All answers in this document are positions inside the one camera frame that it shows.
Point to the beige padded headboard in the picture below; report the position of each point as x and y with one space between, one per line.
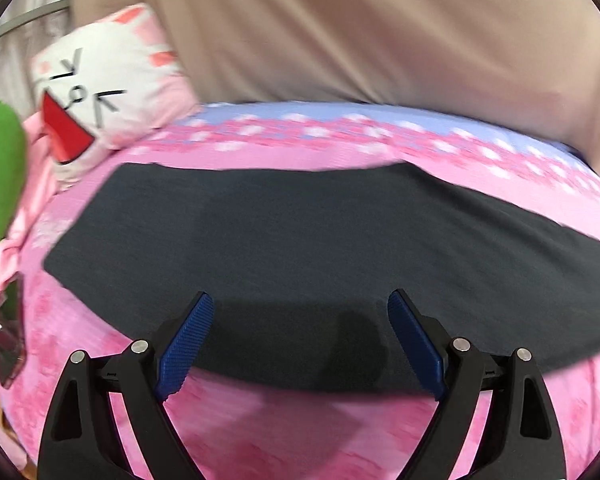
380 30

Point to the pink floral bedsheet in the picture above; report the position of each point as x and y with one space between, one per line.
300 435

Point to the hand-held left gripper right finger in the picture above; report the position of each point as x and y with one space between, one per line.
416 347

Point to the white curtain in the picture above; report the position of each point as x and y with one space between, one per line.
25 15

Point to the light pink ruffled cloth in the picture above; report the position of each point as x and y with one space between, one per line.
35 200

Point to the pink cat face pillow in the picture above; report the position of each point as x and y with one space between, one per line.
105 80

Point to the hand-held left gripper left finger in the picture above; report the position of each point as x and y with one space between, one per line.
185 345

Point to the dark grey pants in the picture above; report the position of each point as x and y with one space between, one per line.
300 240

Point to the dark glossy object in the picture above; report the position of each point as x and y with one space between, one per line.
10 340

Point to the tan printed object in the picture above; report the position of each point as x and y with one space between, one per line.
5 440

